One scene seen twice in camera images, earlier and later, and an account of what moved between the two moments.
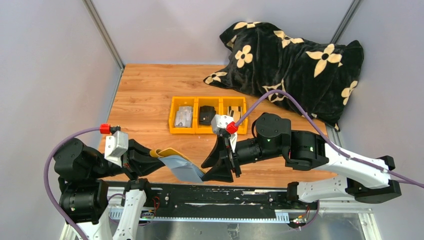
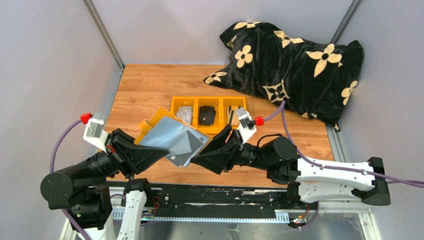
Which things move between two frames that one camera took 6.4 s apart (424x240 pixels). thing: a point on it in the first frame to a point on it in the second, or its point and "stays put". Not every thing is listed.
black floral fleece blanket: (324, 77) stays put
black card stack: (205, 113) stays put
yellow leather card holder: (180, 169) to (166, 130)
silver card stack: (184, 117) stays put
